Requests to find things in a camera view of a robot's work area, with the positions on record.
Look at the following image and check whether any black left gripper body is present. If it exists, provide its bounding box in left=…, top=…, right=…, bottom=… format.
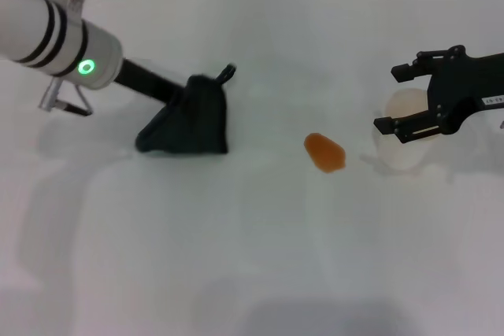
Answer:
left=113, top=57, right=187, bottom=105

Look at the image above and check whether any brown liquid stain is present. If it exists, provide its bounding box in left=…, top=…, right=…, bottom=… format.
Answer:
left=303, top=132, right=348, bottom=175

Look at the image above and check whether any dark blue rag with loop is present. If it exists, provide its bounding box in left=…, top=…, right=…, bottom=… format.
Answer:
left=134, top=61, right=239, bottom=157

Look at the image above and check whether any white paper cup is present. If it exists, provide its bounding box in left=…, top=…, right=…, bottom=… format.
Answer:
left=373, top=87, right=443, bottom=170

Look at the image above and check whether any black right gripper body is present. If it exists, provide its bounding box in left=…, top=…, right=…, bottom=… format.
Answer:
left=428, top=44, right=504, bottom=136

